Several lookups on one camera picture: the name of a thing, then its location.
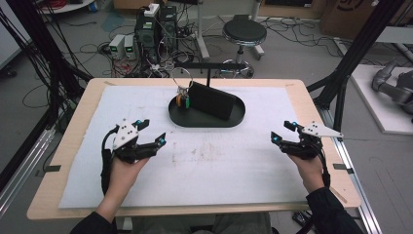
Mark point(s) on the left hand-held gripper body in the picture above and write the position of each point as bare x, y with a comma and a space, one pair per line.
125, 136

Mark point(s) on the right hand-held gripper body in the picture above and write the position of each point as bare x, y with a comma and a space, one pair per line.
305, 146

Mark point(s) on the black oval tray with hanger stand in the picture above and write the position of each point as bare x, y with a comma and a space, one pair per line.
195, 120

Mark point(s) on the black pouch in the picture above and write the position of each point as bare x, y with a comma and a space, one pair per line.
211, 100

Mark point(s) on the person's right hand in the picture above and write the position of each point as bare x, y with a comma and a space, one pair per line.
310, 172

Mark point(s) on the person's left hand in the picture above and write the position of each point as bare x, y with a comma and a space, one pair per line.
123, 177

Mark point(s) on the black tape strip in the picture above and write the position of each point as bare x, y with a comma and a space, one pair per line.
52, 168
342, 167

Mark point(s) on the wooden table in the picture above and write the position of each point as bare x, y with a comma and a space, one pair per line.
74, 136

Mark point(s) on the white table mat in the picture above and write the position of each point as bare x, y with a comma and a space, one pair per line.
211, 169

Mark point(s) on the white platform board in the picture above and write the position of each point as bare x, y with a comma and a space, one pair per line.
367, 104

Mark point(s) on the grey power supply unit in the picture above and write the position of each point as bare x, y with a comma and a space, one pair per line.
116, 47
130, 47

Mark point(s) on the black computer tower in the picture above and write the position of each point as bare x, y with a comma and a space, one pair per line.
168, 26
147, 35

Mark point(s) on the wooden desk with white legs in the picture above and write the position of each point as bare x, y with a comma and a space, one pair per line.
202, 39

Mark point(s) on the black round stool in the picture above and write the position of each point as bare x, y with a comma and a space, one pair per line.
243, 31

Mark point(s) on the white power adapter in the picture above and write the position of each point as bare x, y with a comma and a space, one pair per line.
152, 9

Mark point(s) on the cardboard box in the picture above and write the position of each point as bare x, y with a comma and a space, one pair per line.
347, 16

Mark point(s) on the white round table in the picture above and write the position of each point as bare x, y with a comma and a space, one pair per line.
65, 7

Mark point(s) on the aluminium rail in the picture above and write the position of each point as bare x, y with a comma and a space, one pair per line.
360, 195
22, 175

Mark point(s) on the black metal frame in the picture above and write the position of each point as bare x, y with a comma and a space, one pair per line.
42, 48
357, 48

